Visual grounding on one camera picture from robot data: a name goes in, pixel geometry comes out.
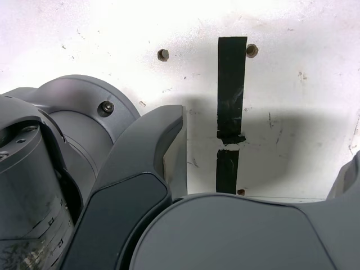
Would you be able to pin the black tape strip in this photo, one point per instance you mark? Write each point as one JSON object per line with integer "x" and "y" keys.
{"x": 230, "y": 84}

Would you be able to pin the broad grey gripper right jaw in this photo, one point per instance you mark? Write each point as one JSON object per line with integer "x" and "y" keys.
{"x": 239, "y": 236}

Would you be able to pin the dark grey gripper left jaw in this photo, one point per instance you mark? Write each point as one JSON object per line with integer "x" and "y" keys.
{"x": 126, "y": 185}

